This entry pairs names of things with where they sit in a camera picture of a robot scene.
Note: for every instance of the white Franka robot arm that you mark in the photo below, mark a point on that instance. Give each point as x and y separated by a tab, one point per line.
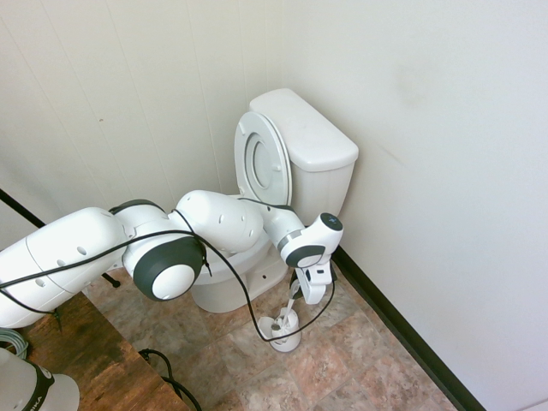
214	222

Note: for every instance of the black camera tripod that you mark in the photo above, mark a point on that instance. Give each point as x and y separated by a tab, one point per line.
21	210

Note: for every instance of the wrist-mounted camera box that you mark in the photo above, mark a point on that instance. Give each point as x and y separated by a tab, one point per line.
334	276

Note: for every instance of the white toilet tank lid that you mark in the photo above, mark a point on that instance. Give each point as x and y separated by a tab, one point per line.
308	128

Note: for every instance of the white toilet brush holder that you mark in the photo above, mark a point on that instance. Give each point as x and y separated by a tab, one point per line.
287	340

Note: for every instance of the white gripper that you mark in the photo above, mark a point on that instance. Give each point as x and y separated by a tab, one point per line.
316	284

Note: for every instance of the wooden table top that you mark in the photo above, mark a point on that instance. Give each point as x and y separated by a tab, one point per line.
98	364

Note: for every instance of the white toilet brush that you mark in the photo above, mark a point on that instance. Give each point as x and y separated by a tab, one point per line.
290	310

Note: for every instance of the black baseboard strip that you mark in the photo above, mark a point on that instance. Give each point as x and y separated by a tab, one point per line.
406	321

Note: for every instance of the white toilet bowl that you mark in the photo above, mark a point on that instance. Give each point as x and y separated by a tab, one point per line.
231	287

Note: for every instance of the white toilet seat lid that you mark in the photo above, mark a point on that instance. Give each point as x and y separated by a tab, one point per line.
265	164

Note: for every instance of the white toilet tank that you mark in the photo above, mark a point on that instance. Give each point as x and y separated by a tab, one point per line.
323	192

